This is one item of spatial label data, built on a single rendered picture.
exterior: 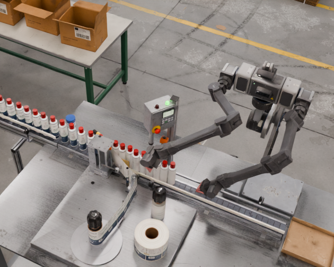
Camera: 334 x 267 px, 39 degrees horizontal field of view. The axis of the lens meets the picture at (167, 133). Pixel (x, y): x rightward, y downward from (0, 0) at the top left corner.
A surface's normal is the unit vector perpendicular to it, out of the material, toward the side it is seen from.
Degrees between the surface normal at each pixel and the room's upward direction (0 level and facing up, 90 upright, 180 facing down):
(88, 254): 0
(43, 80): 0
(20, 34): 0
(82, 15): 88
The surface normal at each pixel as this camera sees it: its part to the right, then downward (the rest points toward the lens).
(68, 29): -0.33, 0.69
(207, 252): 0.06, -0.68
